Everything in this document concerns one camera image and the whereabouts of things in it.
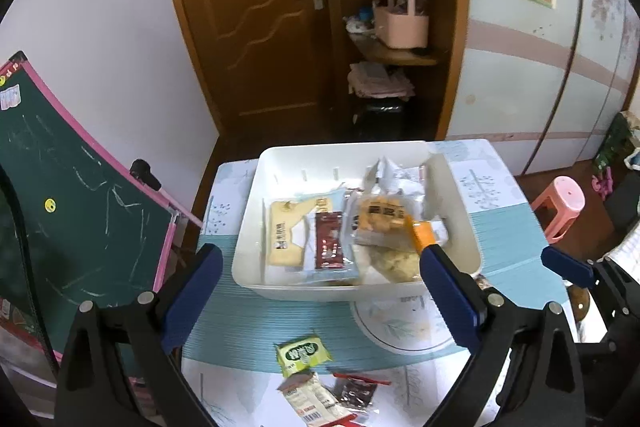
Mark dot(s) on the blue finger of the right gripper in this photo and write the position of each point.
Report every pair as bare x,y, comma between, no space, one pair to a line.
577,272

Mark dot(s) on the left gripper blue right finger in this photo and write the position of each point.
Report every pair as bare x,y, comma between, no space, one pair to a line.
457,296

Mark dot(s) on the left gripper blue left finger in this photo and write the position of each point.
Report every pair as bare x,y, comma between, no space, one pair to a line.
184,296

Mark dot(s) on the yellow chips clear bag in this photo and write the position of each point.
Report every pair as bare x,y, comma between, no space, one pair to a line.
396,266

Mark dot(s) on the green small snack packet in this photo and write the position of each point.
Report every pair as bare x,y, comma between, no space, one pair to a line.
301,354

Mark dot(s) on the yellow puffs snack tray pack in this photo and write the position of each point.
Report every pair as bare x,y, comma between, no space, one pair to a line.
380,220

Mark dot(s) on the dark dried fruit packet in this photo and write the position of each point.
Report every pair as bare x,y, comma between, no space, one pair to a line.
356,390

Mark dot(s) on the beige biscuit box pack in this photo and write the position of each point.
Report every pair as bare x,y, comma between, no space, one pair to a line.
287,235

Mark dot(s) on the white silver packet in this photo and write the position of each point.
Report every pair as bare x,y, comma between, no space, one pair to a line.
387,178

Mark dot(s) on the dark red sachet packet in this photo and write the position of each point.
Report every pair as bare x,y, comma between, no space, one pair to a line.
329,252

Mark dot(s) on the white red-edged snack bag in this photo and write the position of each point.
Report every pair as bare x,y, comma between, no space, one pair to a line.
315,405

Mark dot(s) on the large clear blue-white snack bag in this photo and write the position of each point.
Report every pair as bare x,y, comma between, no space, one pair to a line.
308,274

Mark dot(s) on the pink plastic stool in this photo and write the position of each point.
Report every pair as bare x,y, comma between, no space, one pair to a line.
565,197

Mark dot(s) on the teal table runner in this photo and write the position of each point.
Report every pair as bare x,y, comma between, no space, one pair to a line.
242,330

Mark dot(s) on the white plastic storage bin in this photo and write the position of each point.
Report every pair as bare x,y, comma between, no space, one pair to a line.
289,171

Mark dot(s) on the folded pink cloths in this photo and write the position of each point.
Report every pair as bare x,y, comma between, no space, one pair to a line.
373,80

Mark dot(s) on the pink basket on shelf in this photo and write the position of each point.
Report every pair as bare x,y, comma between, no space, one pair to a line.
400,25

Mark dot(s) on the wooden corner shelf unit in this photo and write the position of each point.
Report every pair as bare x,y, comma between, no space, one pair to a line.
397,65

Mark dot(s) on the brown wooden door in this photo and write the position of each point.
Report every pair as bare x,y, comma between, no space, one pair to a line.
266,67

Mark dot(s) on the green chalkboard pink frame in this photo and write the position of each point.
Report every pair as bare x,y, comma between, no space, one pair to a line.
93,231

